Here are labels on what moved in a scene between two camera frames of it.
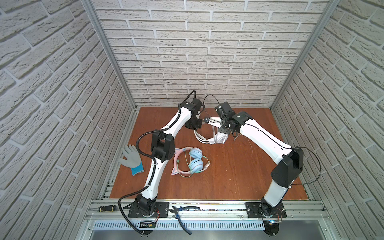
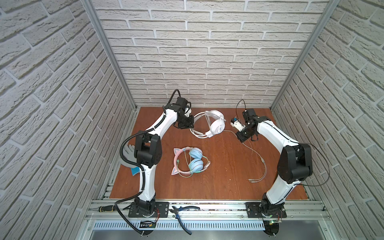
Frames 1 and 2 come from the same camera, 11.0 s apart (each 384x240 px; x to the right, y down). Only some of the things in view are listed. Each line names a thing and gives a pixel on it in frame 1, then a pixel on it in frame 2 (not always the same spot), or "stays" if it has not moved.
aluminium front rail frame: (109, 215) stays
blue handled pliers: (176, 210) stays
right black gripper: (223, 131) → (239, 136)
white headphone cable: (234, 137) → (258, 180)
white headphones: (219, 137) → (217, 123)
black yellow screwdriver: (110, 208) stays
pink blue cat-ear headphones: (195, 164) stays
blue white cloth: (133, 160) stays
